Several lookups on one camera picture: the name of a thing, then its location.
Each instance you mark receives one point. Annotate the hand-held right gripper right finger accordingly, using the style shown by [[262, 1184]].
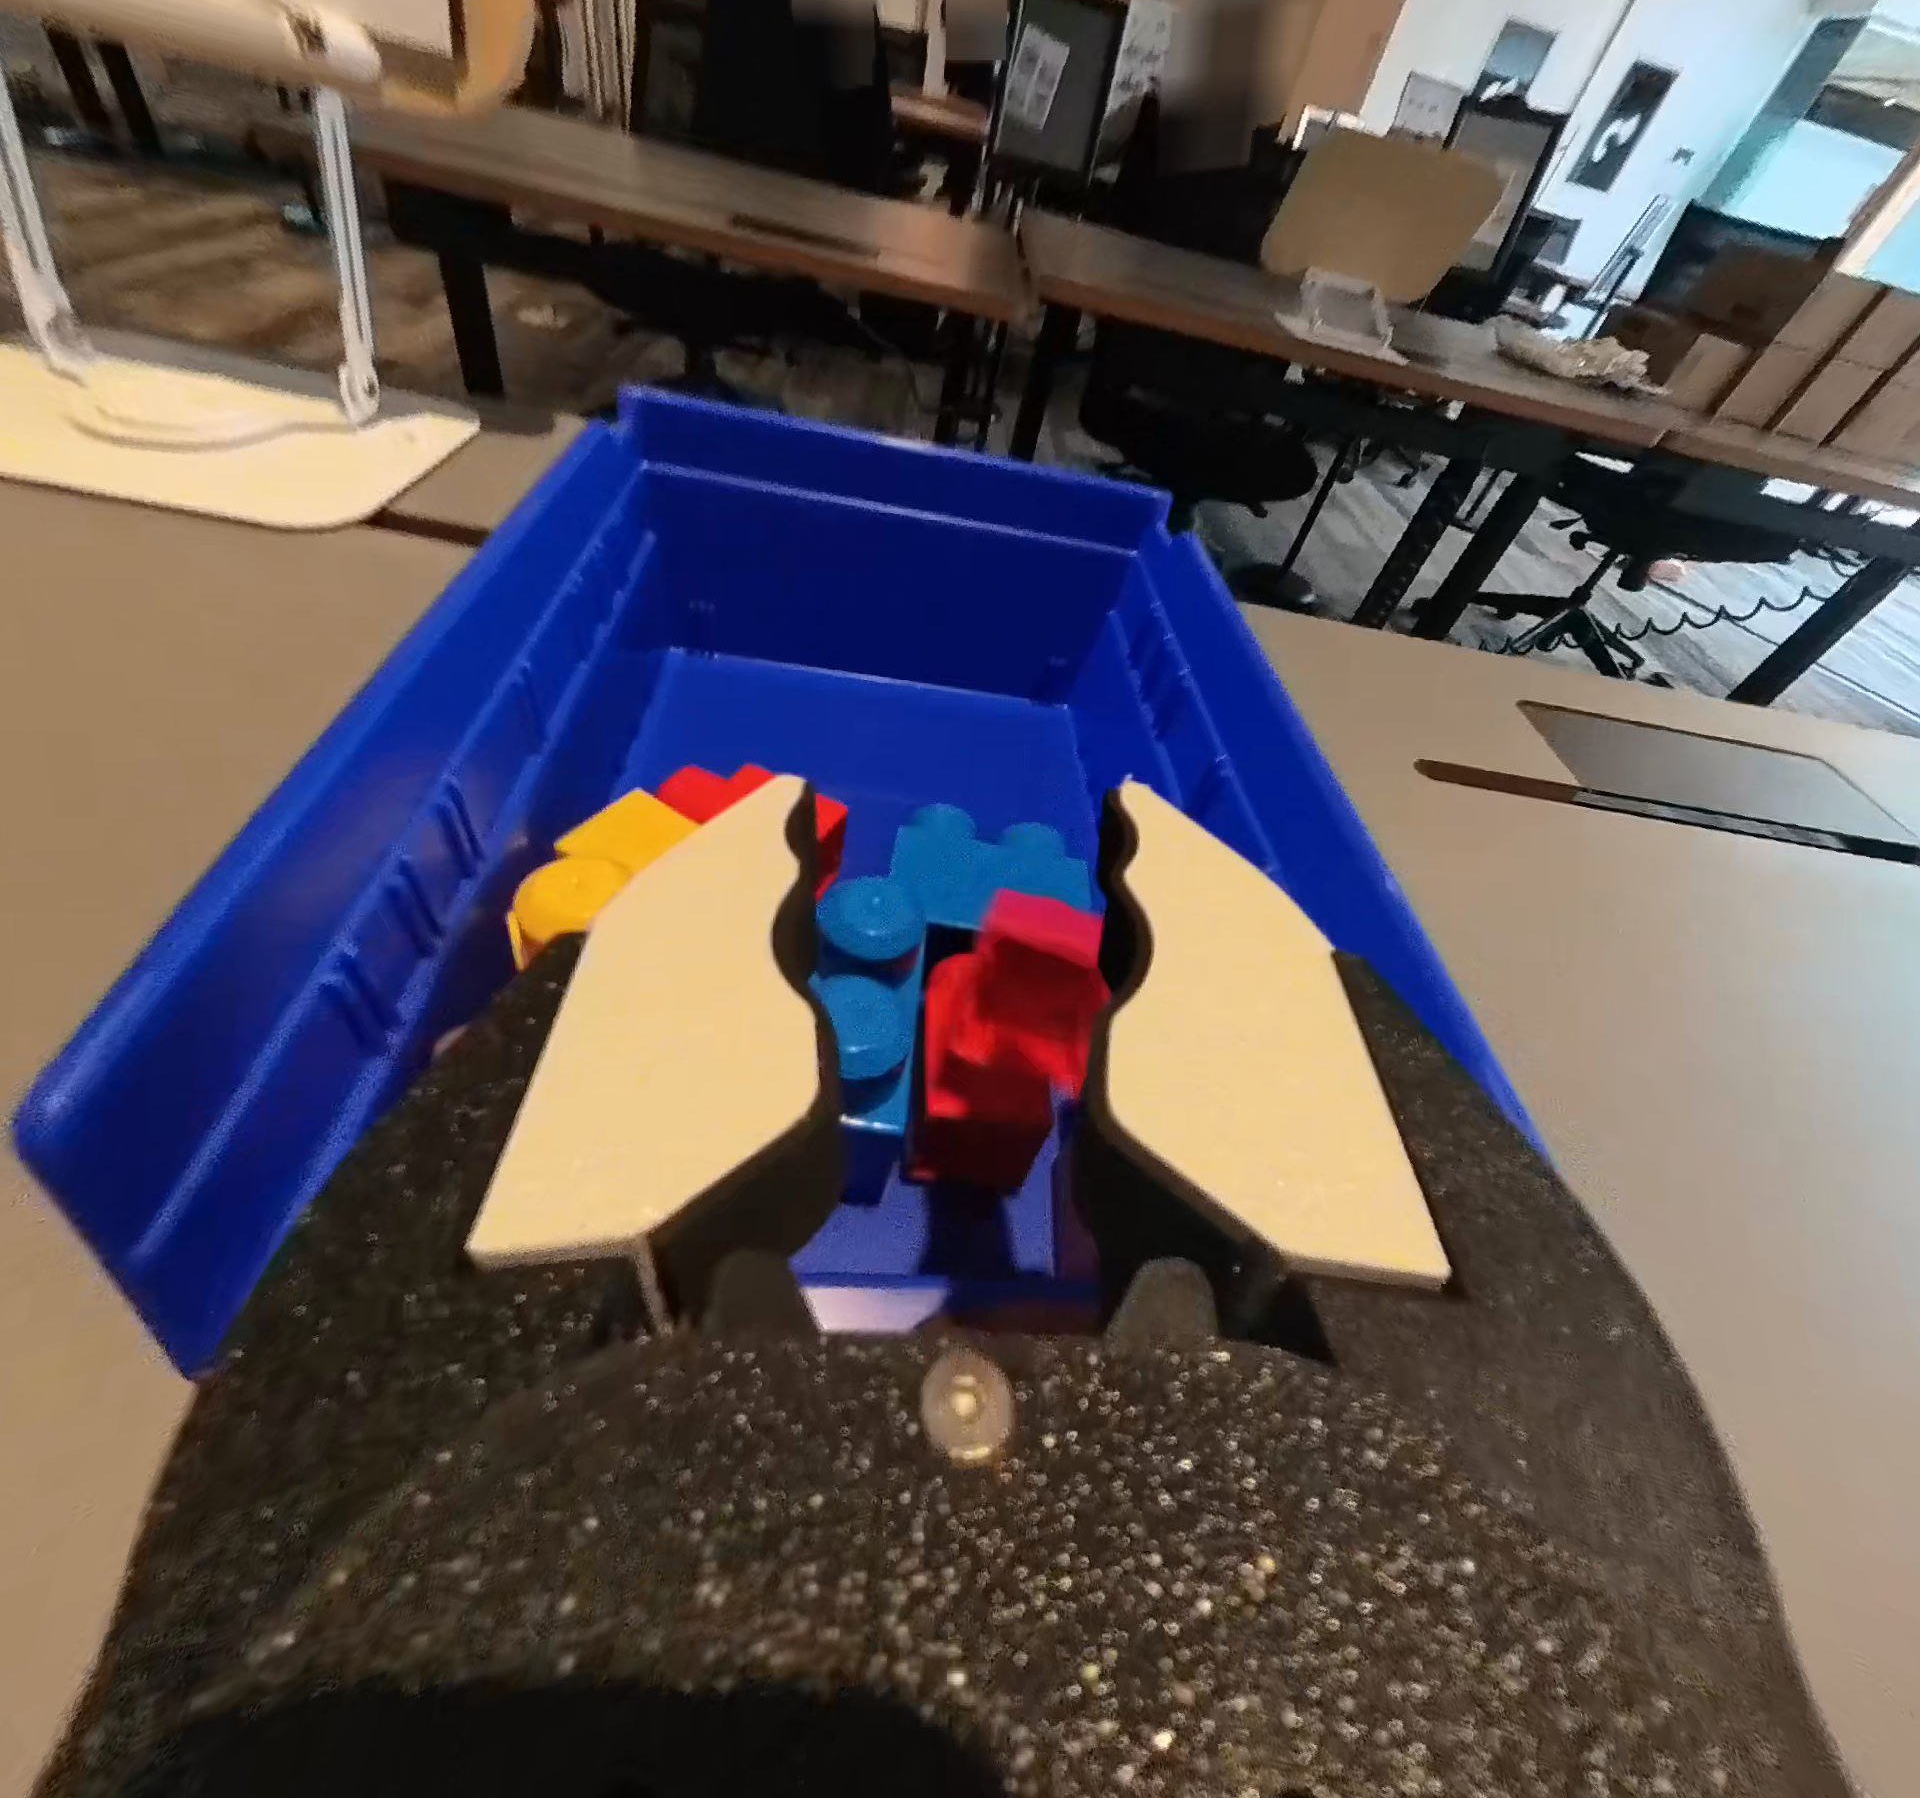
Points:
[[1260, 1078]]

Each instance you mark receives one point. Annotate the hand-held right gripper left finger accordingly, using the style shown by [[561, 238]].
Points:
[[660, 1062]]

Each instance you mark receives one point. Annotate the blue mega block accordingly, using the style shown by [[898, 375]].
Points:
[[870, 928], [960, 853]]

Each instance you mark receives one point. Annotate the red mega block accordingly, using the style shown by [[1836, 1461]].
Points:
[[704, 788], [991, 1062]]

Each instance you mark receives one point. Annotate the blue plastic bin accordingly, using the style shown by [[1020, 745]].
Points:
[[870, 599]]

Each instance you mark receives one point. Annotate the yellow mega block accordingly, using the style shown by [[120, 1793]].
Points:
[[614, 838]]

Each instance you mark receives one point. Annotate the dark table panel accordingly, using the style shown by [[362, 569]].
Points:
[[1725, 779]]

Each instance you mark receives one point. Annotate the black office chair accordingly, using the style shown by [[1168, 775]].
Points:
[[1590, 523], [1201, 462]]

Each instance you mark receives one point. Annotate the white stand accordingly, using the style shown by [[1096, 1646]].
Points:
[[224, 457]]

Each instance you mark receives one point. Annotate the crumpled pale item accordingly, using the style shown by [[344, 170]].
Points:
[[1575, 355]]

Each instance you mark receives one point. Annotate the long brown desk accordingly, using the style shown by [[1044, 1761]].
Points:
[[1201, 283], [675, 200]]

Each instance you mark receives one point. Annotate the tan board on clear stand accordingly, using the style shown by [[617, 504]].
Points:
[[1381, 209]]

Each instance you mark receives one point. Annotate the stack of cardboard boxes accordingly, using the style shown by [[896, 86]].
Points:
[[1800, 358]]

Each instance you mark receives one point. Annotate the computer monitor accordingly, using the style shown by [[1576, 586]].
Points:
[[1522, 141]]

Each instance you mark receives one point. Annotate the black framed monitor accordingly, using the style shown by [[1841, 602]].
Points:
[[1058, 103]]

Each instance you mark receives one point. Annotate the dark wall picture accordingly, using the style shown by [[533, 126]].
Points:
[[1620, 126]]

